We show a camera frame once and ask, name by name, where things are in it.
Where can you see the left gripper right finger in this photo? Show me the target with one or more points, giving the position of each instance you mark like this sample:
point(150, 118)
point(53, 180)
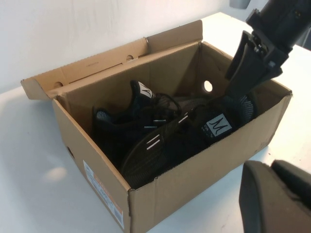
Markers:
point(296, 182)

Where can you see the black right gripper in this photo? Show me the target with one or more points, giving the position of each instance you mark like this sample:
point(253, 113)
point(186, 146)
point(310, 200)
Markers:
point(272, 53)

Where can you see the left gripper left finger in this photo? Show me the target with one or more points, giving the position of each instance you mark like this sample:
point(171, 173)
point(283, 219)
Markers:
point(267, 206)

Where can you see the black knit sneaker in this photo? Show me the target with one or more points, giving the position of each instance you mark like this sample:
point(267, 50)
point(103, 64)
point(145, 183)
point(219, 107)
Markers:
point(136, 109)
point(170, 145)

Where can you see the brown cardboard shoe box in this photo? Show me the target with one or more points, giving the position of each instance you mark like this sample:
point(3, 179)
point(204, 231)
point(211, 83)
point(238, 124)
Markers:
point(194, 182)

